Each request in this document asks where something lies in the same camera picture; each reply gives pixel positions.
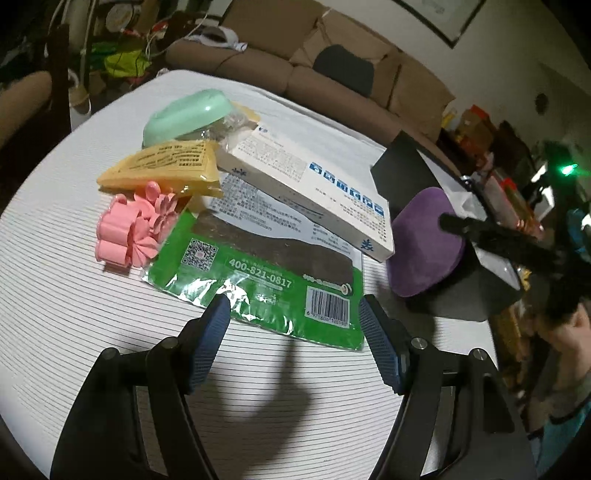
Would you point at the framed wall picture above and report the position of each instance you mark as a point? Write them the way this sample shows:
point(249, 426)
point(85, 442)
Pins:
point(443, 23)

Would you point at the green seaweed packet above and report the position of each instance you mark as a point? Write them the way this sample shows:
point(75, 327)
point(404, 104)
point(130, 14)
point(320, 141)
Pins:
point(258, 272)

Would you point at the dark sofa cushion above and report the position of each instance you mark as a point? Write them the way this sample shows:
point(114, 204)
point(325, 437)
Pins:
point(344, 69)

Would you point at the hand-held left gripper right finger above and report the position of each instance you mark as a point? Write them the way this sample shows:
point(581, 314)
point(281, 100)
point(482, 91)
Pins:
point(378, 344)

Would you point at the neon green bag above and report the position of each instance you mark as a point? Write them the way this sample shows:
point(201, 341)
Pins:
point(122, 60)

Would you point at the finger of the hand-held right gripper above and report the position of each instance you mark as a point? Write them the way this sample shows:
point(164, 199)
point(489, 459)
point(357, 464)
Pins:
point(498, 237)

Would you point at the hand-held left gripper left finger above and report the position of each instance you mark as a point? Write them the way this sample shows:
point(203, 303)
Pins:
point(210, 344)

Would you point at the small pink flower cutter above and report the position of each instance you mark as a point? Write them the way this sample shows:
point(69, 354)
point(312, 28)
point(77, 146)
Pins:
point(162, 213)

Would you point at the yellow and red packages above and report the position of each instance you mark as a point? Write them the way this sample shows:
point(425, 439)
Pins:
point(471, 122)

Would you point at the brown sofa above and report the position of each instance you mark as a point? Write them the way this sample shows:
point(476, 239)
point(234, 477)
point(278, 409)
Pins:
point(258, 69)

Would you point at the yellow printed packet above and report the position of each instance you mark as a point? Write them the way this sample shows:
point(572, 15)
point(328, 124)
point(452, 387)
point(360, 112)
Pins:
point(161, 161)

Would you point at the white medicine box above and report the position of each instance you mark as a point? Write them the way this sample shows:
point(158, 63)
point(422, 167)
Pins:
point(295, 184)

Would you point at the person's right forearm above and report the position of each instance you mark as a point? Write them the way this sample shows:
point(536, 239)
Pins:
point(561, 350)

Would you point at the mint green soap dish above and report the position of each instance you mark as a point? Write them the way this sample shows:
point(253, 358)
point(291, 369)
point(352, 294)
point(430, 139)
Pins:
point(184, 115)

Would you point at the black container box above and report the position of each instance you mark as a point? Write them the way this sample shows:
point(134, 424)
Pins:
point(461, 297)

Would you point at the clear plastic bag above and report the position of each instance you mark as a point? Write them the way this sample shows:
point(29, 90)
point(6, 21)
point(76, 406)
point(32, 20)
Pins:
point(231, 125)

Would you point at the person's teal clothing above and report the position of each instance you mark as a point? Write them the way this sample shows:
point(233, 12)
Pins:
point(570, 447)

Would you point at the dark wooden chair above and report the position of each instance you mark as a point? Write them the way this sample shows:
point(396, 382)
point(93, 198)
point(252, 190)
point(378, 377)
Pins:
point(27, 101)

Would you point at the large pink flower cutter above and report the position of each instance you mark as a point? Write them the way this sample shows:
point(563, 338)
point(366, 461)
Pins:
point(115, 230)

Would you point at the purple sponge pad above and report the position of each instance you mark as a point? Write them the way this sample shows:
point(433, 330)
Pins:
point(420, 249)

